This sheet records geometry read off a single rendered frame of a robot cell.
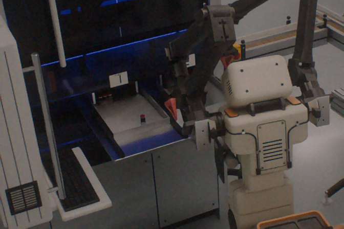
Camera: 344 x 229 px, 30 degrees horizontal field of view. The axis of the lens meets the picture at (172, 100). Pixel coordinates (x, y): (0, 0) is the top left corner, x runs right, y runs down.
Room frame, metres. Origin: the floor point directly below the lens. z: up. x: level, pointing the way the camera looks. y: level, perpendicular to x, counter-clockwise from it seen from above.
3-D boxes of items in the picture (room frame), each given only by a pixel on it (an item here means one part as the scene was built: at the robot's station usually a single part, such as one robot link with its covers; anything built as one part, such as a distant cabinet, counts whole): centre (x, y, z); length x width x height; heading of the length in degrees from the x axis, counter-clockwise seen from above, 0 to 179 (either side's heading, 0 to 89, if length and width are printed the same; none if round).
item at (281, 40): (3.08, -0.52, 0.92); 0.69 x 0.16 x 0.16; 112
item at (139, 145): (2.51, 0.02, 0.87); 0.70 x 0.48 x 0.02; 112
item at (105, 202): (2.15, 0.47, 0.79); 0.45 x 0.28 x 0.03; 21
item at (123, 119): (2.51, 0.20, 0.90); 0.34 x 0.26 x 0.04; 22
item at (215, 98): (2.64, -0.11, 0.90); 0.34 x 0.26 x 0.04; 22
